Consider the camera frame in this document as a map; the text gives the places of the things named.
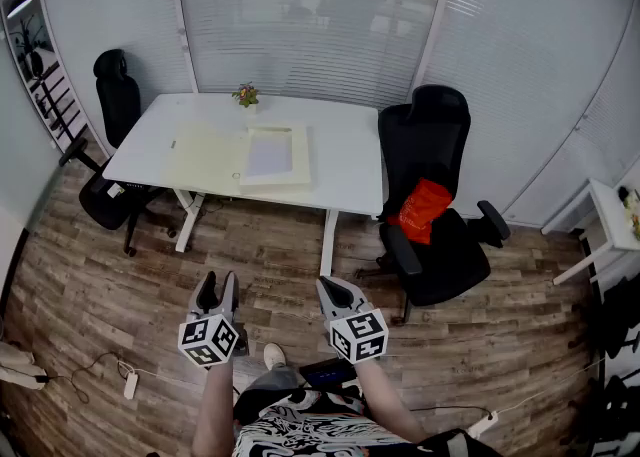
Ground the person's patterned black shirt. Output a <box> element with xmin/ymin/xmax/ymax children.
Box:
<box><xmin>232</xmin><ymin>384</ymin><xmax>501</xmax><ymax>457</ymax></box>

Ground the cream folder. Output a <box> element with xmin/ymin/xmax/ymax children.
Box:
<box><xmin>160</xmin><ymin>119</ymin><xmax>314</xmax><ymax>196</ymax></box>

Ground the person's left forearm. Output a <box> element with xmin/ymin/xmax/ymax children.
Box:
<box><xmin>191</xmin><ymin>359</ymin><xmax>236</xmax><ymax>457</ymax></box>

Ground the white paper sheet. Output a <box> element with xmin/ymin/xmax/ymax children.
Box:
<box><xmin>247</xmin><ymin>130</ymin><xmax>294</xmax><ymax>177</ymax></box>

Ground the white side table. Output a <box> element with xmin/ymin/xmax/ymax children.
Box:
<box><xmin>541</xmin><ymin>178</ymin><xmax>640</xmax><ymax>286</ymax></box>

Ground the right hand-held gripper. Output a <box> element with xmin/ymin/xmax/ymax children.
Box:
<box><xmin>315</xmin><ymin>275</ymin><xmax>390</xmax><ymax>365</ymax></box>

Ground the black chair parts pile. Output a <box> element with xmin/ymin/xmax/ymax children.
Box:
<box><xmin>569</xmin><ymin>274</ymin><xmax>640</xmax><ymax>457</ymax></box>

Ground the black office chair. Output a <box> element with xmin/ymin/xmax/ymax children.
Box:
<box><xmin>58</xmin><ymin>48</ymin><xmax>179</xmax><ymax>258</ymax></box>
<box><xmin>355</xmin><ymin>84</ymin><xmax>512</xmax><ymax>326</ymax></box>

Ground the black waist device box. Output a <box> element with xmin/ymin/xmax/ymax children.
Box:
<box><xmin>298</xmin><ymin>357</ymin><xmax>359</xmax><ymax>389</ymax></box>

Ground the white desk leg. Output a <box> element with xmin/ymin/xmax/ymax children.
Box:
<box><xmin>172</xmin><ymin>188</ymin><xmax>206</xmax><ymax>254</ymax></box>
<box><xmin>319</xmin><ymin>208</ymin><xmax>340</xmax><ymax>279</ymax></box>

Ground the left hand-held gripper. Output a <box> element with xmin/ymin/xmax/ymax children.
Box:
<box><xmin>178</xmin><ymin>270</ymin><xmax>250</xmax><ymax>369</ymax></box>

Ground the black floor cable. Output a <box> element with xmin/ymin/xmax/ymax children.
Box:
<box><xmin>47</xmin><ymin>350</ymin><xmax>126</xmax><ymax>405</ymax></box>

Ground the person's white shoe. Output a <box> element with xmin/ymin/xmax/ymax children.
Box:
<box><xmin>263</xmin><ymin>342</ymin><xmax>287</xmax><ymax>372</ymax></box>

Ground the person's grey trouser leg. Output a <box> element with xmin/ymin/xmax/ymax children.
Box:
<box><xmin>234</xmin><ymin>364</ymin><xmax>301</xmax><ymax>396</ymax></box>

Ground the red plastic bag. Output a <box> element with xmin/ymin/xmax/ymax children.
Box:
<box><xmin>386</xmin><ymin>177</ymin><xmax>454</xmax><ymax>246</ymax></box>

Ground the small potted flower plant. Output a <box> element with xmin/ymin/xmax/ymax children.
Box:
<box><xmin>231</xmin><ymin>82</ymin><xmax>260</xmax><ymax>114</ymax></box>

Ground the black shelf rack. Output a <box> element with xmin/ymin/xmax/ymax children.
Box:
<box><xmin>27</xmin><ymin>62</ymin><xmax>89</xmax><ymax>151</ymax></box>

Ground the person's right forearm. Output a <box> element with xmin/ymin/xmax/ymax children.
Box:
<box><xmin>355</xmin><ymin>357</ymin><xmax>431</xmax><ymax>444</ymax></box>

